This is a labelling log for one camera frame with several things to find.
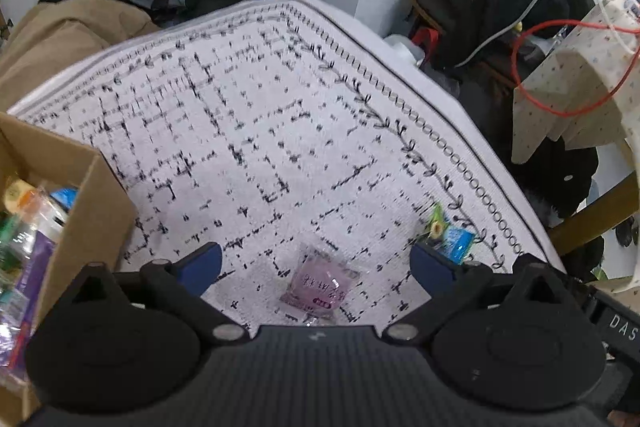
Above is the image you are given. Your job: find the purple long snack bar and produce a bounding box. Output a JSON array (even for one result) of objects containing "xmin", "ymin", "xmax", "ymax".
[{"xmin": 1, "ymin": 231, "xmax": 55, "ymax": 372}]

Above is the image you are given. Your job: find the blue snack packet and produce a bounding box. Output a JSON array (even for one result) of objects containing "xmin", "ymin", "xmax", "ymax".
[{"xmin": 50, "ymin": 187, "xmax": 78, "ymax": 211}]

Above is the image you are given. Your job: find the orange sausage snack packet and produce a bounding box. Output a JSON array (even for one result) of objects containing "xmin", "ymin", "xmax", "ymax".
[{"xmin": 18, "ymin": 190, "xmax": 67, "ymax": 243}]

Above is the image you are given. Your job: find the green snack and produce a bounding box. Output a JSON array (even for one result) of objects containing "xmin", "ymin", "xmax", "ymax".
[{"xmin": 1, "ymin": 215, "xmax": 36, "ymax": 281}]

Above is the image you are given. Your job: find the mixed nuts snack packet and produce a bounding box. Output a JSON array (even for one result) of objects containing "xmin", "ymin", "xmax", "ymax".
[{"xmin": 421, "ymin": 204, "xmax": 475, "ymax": 265}]

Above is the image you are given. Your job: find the brown cardboard box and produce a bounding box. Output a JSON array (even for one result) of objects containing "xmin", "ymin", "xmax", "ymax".
[{"xmin": 1, "ymin": 115, "xmax": 137, "ymax": 426}]

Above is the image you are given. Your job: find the purple square snack packet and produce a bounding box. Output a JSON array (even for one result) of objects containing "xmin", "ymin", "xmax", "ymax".
[{"xmin": 280, "ymin": 244, "xmax": 362, "ymax": 320}]

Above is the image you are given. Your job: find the white patterned bed blanket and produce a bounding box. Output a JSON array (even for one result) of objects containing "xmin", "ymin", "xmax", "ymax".
[{"xmin": 10, "ymin": 0, "xmax": 560, "ymax": 329}]

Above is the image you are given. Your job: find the cream dotted cloth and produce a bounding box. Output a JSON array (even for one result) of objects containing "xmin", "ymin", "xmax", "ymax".
[{"xmin": 511, "ymin": 27, "xmax": 639, "ymax": 164}]

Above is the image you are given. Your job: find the beige cloth garment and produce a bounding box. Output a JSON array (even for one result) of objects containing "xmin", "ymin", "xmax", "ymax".
[{"xmin": 0, "ymin": 0, "xmax": 160, "ymax": 110}]

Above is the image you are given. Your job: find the red cable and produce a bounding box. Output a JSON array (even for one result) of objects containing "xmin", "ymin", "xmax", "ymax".
[{"xmin": 510, "ymin": 19, "xmax": 640, "ymax": 118}]

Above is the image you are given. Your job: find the grey cable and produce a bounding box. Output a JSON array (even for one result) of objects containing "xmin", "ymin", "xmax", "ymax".
[{"xmin": 454, "ymin": 0, "xmax": 609, "ymax": 68}]

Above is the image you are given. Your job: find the white cable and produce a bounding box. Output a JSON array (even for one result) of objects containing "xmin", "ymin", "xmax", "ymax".
[{"xmin": 598, "ymin": 0, "xmax": 640, "ymax": 58}]

